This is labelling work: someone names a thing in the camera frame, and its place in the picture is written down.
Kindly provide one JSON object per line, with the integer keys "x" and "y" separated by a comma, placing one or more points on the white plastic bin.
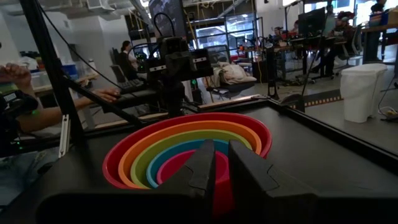
{"x": 360, "y": 90}

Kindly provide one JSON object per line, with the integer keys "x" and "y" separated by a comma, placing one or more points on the orange plastic bowl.
{"x": 199, "y": 125}

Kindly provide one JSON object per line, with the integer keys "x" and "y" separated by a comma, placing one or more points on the white frame bracket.
{"x": 64, "y": 135}

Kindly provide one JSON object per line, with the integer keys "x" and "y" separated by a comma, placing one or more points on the small pink plastic bowl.
{"x": 174, "y": 165}

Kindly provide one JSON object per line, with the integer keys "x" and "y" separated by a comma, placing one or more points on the large red plastic bowl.
{"x": 116, "y": 161}

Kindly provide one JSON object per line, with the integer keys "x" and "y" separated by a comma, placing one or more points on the person's leg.
{"x": 18, "y": 174}

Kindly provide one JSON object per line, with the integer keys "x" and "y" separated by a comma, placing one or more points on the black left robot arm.
{"x": 174, "y": 96}

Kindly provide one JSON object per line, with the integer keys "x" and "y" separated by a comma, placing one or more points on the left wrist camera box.
{"x": 172, "y": 45}

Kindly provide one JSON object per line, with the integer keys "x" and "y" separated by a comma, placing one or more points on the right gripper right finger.
{"x": 248, "y": 174}

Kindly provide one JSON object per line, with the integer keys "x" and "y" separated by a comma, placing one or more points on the blue plastic bowl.
{"x": 155, "y": 165}

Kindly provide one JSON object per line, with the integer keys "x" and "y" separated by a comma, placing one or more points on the yellow-green plastic bowl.
{"x": 192, "y": 134}

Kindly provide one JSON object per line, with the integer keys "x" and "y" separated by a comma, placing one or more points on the black device with green lights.
{"x": 12, "y": 109}

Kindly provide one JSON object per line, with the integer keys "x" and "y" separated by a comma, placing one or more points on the black floor stand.
{"x": 272, "y": 74}

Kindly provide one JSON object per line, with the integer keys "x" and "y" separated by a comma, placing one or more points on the large dark wall screen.
{"x": 168, "y": 15}

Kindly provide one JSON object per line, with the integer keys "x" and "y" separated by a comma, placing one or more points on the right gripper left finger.
{"x": 199, "y": 174}

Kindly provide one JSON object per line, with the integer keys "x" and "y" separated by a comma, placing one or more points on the wooden office desk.
{"x": 379, "y": 29}

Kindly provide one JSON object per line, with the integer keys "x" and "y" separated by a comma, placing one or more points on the chair with beige cloth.
{"x": 231, "y": 74}

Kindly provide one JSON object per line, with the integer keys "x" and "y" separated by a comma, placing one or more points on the person's forearm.
{"x": 46, "y": 116}

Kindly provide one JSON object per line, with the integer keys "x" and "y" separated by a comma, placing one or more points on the person's hand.
{"x": 109, "y": 94}
{"x": 14, "y": 74}

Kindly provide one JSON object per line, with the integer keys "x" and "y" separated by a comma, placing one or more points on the person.
{"x": 126, "y": 60}
{"x": 277, "y": 33}
{"x": 342, "y": 31}

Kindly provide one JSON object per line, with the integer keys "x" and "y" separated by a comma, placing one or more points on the black aluminium rig frame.
{"x": 53, "y": 68}

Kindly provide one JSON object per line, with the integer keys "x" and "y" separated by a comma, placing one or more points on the black computer monitor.
{"x": 311, "y": 21}

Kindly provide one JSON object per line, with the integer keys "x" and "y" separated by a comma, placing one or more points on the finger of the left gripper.
{"x": 191, "y": 65}
{"x": 175, "y": 66}

